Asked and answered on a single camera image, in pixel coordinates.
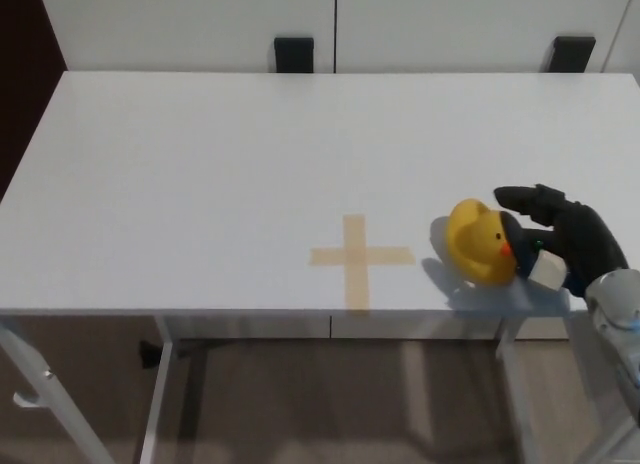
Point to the yellow rubber duck toy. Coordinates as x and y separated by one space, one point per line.
475 244

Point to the left black table bracket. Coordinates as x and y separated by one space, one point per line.
294 55

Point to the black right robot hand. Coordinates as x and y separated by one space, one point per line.
585 239

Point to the short beige tape strip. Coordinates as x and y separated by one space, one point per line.
327 256

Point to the white cabinet door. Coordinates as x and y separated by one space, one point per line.
450 19
175 24

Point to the long beige tape strip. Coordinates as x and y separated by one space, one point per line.
356 294

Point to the white metal hook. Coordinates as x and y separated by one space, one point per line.
29 402

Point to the dark red wall panel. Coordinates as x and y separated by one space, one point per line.
22 84

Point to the white metal desk leg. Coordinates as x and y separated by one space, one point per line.
520 399
156 409
587 374

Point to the black table bracket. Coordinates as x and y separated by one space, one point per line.
294 55
575 55

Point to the right black table bracket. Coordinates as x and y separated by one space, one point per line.
575 55

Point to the white desk leg with hook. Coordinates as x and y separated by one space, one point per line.
62 409

